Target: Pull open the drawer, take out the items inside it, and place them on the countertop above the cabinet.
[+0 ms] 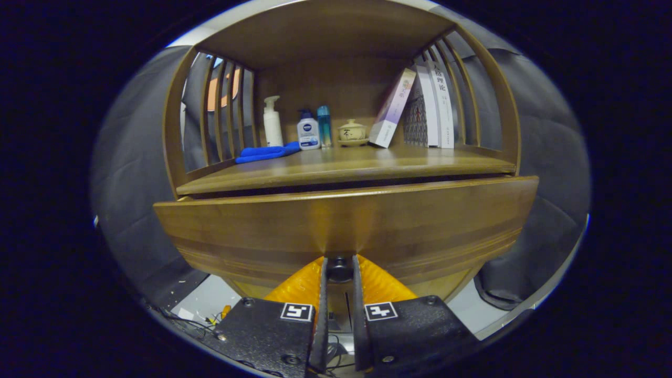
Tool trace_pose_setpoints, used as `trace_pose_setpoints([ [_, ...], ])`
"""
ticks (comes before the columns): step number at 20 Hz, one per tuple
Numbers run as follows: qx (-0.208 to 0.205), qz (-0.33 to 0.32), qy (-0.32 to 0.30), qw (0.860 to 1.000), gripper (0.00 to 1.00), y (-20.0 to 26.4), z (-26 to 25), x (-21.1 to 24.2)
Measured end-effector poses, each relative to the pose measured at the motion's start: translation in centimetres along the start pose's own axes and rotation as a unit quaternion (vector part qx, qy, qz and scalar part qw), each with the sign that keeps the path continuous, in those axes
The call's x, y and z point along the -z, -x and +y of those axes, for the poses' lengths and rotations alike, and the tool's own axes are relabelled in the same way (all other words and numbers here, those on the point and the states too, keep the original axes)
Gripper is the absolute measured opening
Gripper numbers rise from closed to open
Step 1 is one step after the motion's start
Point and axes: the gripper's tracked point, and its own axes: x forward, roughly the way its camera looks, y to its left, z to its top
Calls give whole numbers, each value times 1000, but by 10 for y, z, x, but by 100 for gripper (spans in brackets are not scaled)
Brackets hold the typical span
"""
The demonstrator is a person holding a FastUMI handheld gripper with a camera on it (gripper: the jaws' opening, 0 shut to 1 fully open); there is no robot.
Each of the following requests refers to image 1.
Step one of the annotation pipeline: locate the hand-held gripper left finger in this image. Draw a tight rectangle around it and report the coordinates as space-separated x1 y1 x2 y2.
201 256 329 378

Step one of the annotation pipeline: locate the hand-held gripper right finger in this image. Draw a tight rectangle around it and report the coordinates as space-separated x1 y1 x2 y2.
351 255 481 378

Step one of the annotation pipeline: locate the wooden drawer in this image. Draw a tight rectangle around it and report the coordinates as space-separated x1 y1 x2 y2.
153 176 540 302

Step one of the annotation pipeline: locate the wooden countertop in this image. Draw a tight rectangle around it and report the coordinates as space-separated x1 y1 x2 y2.
176 144 518 196

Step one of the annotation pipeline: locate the brown wooden cabinet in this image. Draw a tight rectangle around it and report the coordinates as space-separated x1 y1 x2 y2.
162 0 521 334

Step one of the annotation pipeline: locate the blue folded cloth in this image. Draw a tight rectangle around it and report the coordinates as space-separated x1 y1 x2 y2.
235 141 301 164

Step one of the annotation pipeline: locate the white lotion bottle blue cap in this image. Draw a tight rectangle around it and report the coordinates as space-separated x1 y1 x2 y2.
297 109 321 151

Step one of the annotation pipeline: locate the beige lidded teacup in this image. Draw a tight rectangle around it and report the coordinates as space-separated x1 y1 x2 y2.
337 119 370 148

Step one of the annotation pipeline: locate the teal slim bottle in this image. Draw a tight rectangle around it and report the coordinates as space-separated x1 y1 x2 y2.
317 105 333 148

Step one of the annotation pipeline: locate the white pump bottle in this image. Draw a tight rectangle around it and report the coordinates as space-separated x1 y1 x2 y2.
262 96 284 148

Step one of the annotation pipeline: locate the patterned cover book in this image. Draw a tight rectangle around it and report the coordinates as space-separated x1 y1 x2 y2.
403 64 439 148

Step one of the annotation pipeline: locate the purple and white book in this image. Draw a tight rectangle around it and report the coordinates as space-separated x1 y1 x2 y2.
369 67 417 149

